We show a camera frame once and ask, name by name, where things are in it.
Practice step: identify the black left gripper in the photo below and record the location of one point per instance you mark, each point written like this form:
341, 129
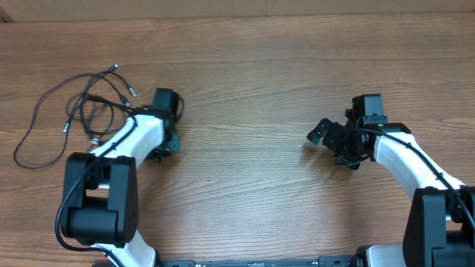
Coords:
172, 144

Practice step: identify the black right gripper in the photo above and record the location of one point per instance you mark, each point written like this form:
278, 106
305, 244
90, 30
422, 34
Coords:
335, 136

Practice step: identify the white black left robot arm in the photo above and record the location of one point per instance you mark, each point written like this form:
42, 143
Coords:
100, 207

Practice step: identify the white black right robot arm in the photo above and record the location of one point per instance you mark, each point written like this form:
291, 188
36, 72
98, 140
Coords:
440, 226

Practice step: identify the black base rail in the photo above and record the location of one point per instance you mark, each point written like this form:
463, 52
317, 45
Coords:
322, 261

